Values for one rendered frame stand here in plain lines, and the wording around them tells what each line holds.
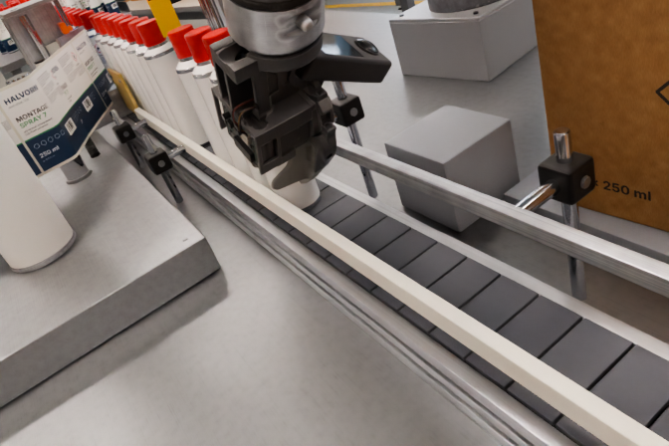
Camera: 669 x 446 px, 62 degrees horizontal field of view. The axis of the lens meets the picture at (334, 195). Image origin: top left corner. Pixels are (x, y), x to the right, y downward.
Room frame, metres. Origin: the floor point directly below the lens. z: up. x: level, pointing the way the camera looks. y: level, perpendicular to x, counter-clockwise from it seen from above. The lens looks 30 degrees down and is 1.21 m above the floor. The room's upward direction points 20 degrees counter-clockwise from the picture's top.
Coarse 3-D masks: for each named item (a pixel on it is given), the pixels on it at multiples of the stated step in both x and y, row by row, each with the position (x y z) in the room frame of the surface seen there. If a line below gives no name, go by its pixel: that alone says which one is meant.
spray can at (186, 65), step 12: (168, 36) 0.73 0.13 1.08; (180, 36) 0.72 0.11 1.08; (180, 48) 0.72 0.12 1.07; (180, 60) 0.73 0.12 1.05; (192, 60) 0.72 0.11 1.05; (180, 72) 0.71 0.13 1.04; (192, 72) 0.71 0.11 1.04; (192, 84) 0.71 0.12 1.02; (192, 96) 0.71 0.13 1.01; (204, 108) 0.71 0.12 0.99; (204, 120) 0.71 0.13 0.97; (216, 132) 0.71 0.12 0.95; (216, 144) 0.71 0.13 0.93; (228, 156) 0.71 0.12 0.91
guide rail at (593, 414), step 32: (160, 128) 0.93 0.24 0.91; (256, 192) 0.58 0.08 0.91; (320, 224) 0.46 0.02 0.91; (352, 256) 0.40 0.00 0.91; (384, 288) 0.36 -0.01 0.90; (416, 288) 0.33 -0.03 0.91; (448, 320) 0.29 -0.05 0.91; (480, 352) 0.26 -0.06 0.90; (512, 352) 0.24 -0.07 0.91; (544, 384) 0.21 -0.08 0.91; (576, 384) 0.21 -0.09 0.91; (576, 416) 0.19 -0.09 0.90; (608, 416) 0.18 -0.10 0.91
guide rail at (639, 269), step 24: (336, 144) 0.52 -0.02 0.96; (384, 168) 0.45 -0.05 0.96; (408, 168) 0.42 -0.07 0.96; (432, 192) 0.39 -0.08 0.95; (456, 192) 0.36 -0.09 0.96; (480, 192) 0.35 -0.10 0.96; (480, 216) 0.34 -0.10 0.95; (504, 216) 0.32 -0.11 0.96; (528, 216) 0.31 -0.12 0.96; (552, 240) 0.28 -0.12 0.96; (576, 240) 0.27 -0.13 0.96; (600, 240) 0.26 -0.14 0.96; (600, 264) 0.25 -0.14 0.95; (624, 264) 0.24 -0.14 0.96; (648, 264) 0.23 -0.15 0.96; (648, 288) 0.22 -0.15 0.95
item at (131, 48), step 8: (136, 16) 0.98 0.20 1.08; (120, 24) 0.97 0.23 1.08; (128, 32) 0.96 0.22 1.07; (128, 40) 0.97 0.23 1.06; (128, 48) 0.97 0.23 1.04; (136, 48) 0.96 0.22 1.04; (128, 56) 0.97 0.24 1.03; (136, 64) 0.96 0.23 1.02; (136, 72) 0.97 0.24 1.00; (144, 80) 0.96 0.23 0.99; (144, 88) 0.97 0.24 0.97; (152, 96) 0.96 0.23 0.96; (160, 112) 0.96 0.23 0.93; (168, 120) 0.96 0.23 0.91
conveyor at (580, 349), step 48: (240, 192) 0.66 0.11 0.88; (336, 192) 0.57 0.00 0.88; (384, 240) 0.45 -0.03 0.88; (432, 240) 0.42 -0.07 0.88; (432, 288) 0.36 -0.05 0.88; (480, 288) 0.34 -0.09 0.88; (528, 288) 0.32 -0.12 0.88; (432, 336) 0.31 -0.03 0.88; (528, 336) 0.28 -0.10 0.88; (576, 336) 0.26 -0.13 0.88; (624, 384) 0.22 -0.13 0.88; (576, 432) 0.20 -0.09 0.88
